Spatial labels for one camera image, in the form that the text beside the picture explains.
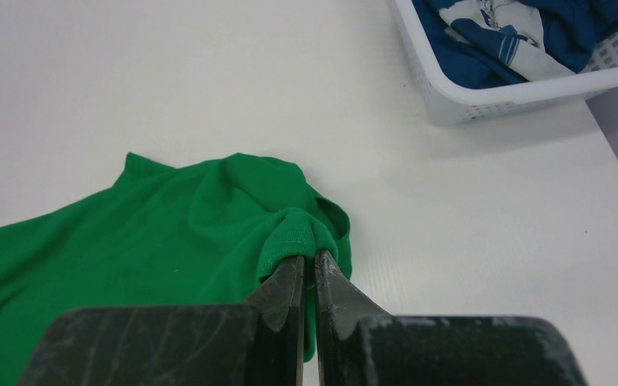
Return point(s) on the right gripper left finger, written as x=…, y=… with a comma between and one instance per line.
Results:
x=258, y=341

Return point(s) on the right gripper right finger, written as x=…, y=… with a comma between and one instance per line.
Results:
x=359, y=343

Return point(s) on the green t shirt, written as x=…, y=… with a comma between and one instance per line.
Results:
x=206, y=233

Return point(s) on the blue white t shirt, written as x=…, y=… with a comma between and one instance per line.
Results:
x=489, y=44

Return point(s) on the white plastic basket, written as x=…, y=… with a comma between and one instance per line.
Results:
x=447, y=103

